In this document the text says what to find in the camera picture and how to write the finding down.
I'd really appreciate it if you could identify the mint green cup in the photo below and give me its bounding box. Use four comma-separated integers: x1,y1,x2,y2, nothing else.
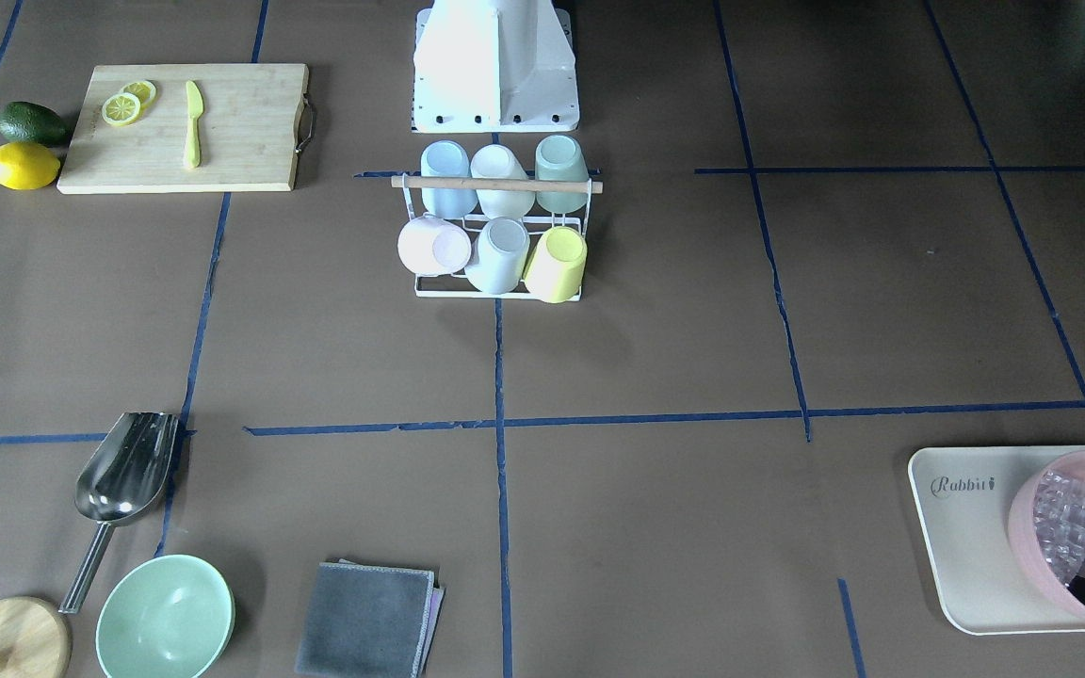
534,135,590,215

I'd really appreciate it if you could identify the pink cup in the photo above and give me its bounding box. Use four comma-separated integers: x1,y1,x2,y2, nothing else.
397,214,471,276

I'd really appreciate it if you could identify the yellow cup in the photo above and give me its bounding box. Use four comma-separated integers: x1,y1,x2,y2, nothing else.
524,226,589,303

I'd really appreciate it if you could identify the grey cup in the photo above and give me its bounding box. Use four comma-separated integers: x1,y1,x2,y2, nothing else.
464,218,529,295

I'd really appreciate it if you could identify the white cup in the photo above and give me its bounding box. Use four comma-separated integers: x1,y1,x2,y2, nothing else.
470,143,535,219

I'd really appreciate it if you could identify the light blue cup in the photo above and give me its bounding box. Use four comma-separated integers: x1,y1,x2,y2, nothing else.
419,140,478,219

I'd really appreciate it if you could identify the pink bowl with ice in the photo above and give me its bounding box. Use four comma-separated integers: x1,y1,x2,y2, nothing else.
1007,449,1085,622

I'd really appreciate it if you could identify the cream Rabbit tray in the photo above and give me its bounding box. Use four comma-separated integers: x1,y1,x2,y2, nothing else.
907,445,1085,636

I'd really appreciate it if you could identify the grey folded cloth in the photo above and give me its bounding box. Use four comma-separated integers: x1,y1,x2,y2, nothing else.
296,559,445,677

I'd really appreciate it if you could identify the wooden cutting board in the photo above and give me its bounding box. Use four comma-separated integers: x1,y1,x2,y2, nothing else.
58,63,310,196

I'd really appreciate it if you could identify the yellow plastic knife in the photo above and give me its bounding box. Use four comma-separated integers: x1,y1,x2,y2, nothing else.
184,80,205,170

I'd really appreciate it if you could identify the rear lemon slice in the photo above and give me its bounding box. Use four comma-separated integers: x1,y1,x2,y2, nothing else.
120,80,158,110

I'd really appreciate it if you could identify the metal scoop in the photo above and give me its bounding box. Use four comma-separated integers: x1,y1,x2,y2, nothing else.
58,412,180,615

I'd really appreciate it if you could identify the green bowl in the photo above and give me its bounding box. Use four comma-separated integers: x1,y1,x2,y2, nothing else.
95,555,235,677

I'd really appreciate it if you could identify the yellow lemon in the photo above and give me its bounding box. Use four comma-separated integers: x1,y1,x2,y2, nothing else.
0,141,61,190

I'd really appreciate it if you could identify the dark green avocado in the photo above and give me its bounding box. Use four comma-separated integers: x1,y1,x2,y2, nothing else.
0,102,72,148

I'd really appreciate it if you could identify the wooden mug tree stand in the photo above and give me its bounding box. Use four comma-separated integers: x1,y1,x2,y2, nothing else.
0,596,72,677

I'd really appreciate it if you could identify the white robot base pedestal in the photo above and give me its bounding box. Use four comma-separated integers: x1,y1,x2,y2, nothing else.
411,1,580,135

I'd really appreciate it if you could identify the white wire cup rack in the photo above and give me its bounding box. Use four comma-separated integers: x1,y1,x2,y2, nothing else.
391,172,604,300

